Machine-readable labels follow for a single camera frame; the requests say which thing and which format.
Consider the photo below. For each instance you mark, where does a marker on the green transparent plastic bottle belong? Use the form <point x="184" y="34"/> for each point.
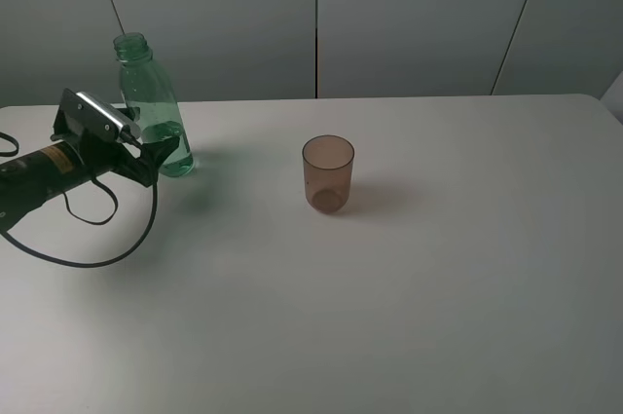
<point x="147" y="91"/>

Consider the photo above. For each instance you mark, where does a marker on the pink translucent plastic cup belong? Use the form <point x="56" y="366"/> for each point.
<point x="327" y="161"/>

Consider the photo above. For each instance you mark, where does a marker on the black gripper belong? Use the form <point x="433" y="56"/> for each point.
<point x="136" y="161"/>

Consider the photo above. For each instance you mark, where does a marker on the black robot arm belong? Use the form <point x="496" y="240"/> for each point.
<point x="27" y="182"/>

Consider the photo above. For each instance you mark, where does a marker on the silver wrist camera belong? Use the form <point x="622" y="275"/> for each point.
<point x="82" y="112"/>

